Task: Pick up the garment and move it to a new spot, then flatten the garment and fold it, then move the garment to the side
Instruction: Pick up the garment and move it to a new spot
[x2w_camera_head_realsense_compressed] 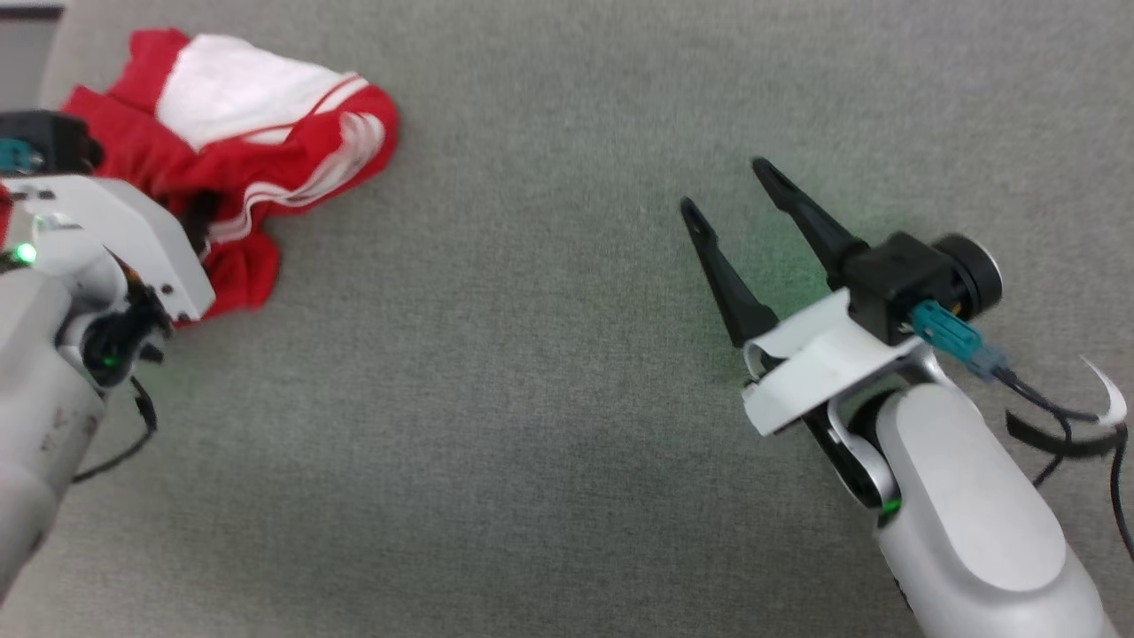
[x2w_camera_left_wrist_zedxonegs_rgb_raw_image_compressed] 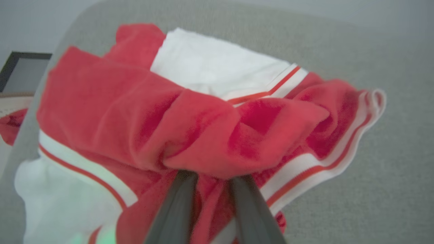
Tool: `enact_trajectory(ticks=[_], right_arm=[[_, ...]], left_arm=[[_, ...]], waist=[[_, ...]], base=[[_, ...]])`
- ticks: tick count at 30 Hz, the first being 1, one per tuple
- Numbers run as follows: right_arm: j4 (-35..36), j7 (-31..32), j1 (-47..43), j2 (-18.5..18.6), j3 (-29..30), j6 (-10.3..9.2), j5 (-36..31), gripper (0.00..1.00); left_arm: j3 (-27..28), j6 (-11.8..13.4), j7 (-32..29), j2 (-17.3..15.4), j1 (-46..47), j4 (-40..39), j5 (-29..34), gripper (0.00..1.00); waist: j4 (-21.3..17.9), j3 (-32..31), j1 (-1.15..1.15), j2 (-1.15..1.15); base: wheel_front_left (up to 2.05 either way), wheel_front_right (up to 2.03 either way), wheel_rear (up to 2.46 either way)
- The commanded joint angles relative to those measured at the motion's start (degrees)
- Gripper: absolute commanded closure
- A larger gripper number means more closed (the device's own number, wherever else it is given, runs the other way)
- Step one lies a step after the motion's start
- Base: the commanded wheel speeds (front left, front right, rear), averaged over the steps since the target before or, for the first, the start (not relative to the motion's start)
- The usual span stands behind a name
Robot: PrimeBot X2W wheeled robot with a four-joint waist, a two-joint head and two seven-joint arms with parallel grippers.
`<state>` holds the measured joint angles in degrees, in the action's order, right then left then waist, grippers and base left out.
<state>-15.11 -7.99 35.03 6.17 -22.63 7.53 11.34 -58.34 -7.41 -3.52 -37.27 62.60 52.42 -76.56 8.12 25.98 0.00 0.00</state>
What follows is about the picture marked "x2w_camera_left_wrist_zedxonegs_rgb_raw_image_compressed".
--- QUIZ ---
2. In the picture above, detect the red cloth on floor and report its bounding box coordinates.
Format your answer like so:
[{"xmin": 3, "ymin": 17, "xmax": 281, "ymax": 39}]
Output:
[{"xmin": 0, "ymin": 108, "xmax": 28, "ymax": 146}]

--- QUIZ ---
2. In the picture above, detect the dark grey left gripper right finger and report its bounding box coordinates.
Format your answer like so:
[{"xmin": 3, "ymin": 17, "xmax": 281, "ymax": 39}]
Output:
[{"xmin": 230, "ymin": 175, "xmax": 287, "ymax": 244}]

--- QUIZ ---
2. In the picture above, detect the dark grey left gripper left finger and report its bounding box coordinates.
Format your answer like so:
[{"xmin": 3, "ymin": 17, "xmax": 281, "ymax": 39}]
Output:
[{"xmin": 144, "ymin": 170, "xmax": 199, "ymax": 244}]

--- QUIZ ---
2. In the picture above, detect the red and white garment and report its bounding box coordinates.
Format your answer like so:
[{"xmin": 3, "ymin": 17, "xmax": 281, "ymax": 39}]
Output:
[{"xmin": 14, "ymin": 23, "xmax": 387, "ymax": 244}]

